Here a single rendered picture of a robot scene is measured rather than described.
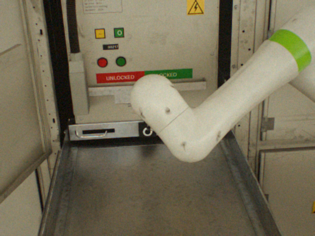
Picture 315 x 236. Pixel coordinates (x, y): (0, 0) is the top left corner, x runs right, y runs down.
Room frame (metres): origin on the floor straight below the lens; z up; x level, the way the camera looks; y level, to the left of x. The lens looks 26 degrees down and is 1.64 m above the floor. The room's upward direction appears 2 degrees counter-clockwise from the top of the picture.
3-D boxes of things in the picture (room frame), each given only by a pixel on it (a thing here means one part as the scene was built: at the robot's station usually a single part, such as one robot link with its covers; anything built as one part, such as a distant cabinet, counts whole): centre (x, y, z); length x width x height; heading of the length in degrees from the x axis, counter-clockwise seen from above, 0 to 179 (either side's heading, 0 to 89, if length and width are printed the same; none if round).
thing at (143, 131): (1.48, 0.04, 0.90); 0.06 x 0.03 x 0.05; 93
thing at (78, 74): (1.42, 0.24, 1.09); 0.08 x 0.05 x 0.17; 3
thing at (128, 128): (1.52, 0.04, 0.89); 0.54 x 0.05 x 0.06; 93
